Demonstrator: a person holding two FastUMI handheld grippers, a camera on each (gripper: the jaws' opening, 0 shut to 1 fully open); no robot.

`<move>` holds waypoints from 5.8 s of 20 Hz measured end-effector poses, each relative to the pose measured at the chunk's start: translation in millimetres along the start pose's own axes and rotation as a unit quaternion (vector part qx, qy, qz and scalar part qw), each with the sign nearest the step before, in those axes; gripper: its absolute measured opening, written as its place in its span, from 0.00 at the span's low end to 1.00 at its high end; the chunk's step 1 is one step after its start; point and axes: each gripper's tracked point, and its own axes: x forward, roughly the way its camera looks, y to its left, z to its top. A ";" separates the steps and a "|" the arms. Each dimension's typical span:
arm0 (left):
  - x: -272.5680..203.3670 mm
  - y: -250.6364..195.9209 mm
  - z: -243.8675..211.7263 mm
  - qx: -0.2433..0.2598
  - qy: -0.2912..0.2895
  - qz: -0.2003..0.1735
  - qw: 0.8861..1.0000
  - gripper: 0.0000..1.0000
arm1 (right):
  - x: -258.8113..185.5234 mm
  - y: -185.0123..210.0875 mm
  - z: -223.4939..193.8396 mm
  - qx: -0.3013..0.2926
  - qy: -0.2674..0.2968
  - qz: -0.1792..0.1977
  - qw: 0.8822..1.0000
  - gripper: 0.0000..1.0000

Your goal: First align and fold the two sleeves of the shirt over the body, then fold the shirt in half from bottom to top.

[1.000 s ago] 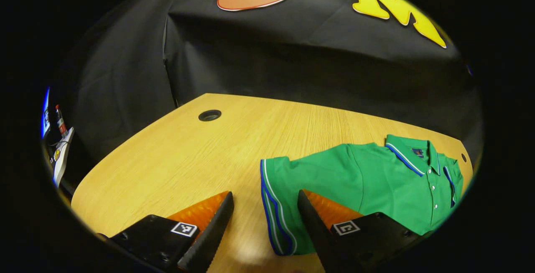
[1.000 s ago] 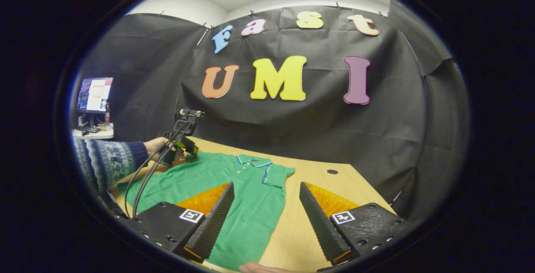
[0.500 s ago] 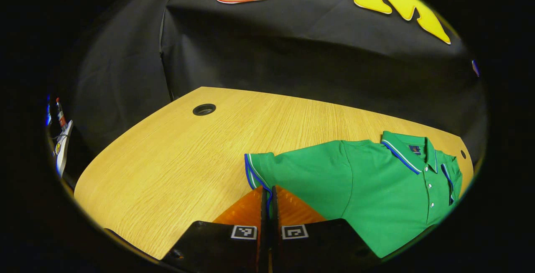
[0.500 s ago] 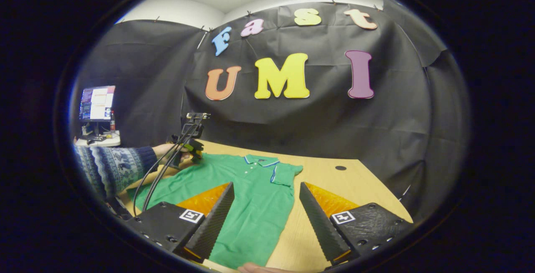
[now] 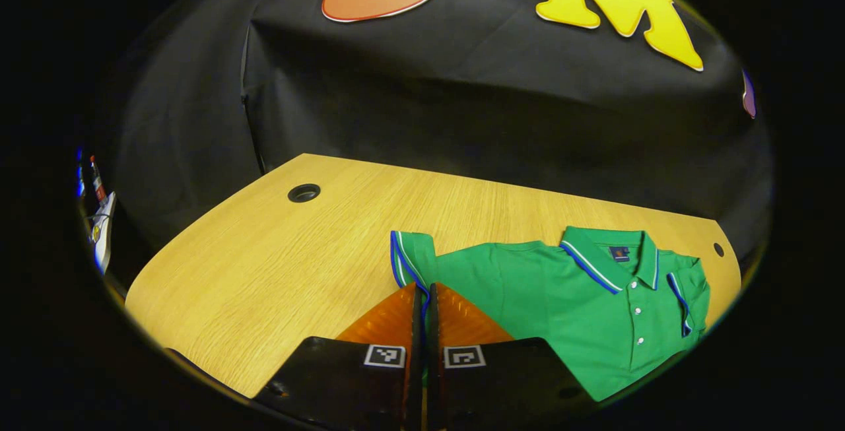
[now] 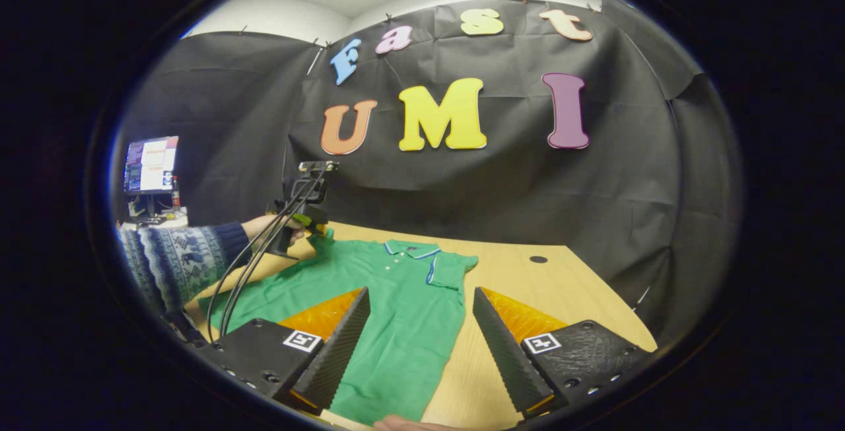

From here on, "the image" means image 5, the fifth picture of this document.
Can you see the computer monitor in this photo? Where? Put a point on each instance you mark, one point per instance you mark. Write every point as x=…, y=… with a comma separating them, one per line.
x=80, y=173

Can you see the black backdrop cloth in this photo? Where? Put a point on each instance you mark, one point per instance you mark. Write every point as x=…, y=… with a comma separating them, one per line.
x=462, y=101

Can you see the green T-shirt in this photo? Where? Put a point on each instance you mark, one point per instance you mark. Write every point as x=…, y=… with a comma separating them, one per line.
x=561, y=312

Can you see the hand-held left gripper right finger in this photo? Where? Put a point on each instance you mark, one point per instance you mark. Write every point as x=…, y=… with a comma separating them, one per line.
x=433, y=385

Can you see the red bottle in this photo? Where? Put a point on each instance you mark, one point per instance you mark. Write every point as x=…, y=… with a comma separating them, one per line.
x=98, y=180

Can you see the white side table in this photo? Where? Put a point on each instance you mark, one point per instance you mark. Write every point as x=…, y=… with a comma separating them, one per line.
x=103, y=233

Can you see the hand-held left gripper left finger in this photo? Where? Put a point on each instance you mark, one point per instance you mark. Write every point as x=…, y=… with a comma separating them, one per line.
x=414, y=385

